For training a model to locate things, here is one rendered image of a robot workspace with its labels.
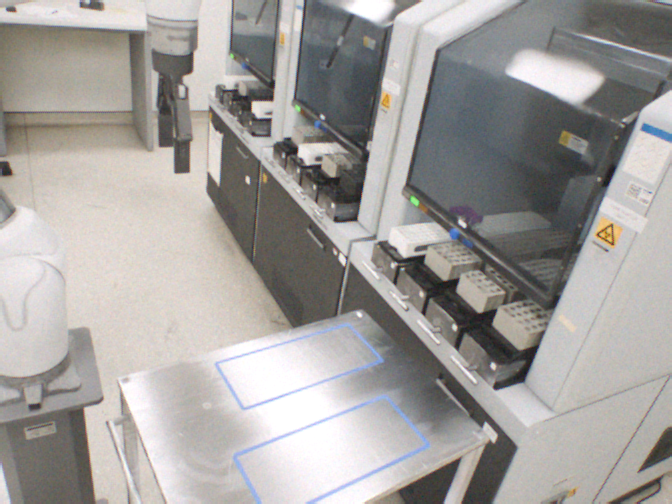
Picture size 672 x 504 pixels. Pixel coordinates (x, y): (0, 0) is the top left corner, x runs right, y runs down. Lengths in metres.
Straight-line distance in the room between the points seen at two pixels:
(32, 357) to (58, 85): 3.72
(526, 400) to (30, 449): 1.14
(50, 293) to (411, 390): 0.77
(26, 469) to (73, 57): 3.72
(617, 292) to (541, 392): 0.33
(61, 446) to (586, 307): 1.21
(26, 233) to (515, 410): 1.17
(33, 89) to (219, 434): 4.04
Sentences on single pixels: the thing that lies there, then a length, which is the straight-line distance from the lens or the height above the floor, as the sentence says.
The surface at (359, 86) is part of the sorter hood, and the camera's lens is 1.92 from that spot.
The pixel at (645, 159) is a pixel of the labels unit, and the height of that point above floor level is 1.35.
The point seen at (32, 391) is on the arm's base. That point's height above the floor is 0.73.
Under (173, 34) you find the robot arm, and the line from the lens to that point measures 1.06.
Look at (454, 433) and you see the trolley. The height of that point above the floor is 0.82.
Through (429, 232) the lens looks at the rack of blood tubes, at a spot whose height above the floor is 0.86.
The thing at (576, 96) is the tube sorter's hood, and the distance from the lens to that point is 1.28.
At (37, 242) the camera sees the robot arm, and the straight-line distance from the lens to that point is 1.39.
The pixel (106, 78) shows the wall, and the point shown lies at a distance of 4.87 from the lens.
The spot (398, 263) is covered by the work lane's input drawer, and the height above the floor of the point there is 0.80.
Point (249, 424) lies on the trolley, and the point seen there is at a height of 0.82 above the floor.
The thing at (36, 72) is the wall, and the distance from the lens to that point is 4.83.
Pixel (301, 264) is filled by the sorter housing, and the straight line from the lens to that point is 2.27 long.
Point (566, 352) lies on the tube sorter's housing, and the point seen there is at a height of 0.90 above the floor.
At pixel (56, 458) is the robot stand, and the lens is 1.49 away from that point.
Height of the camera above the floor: 1.64
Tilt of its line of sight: 30 degrees down
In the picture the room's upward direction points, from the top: 10 degrees clockwise
